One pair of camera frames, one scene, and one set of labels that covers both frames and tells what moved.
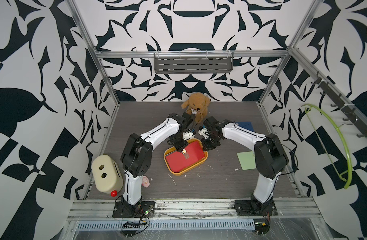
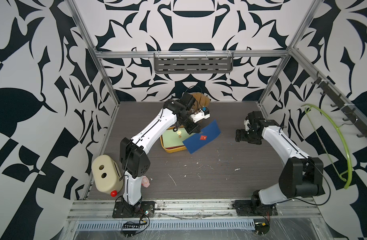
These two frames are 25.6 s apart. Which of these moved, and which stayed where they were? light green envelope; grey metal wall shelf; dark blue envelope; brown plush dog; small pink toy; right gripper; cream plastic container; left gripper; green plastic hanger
Moved: left gripper; right gripper; light green envelope; dark blue envelope
Stayed: grey metal wall shelf; green plastic hanger; cream plastic container; brown plush dog; small pink toy
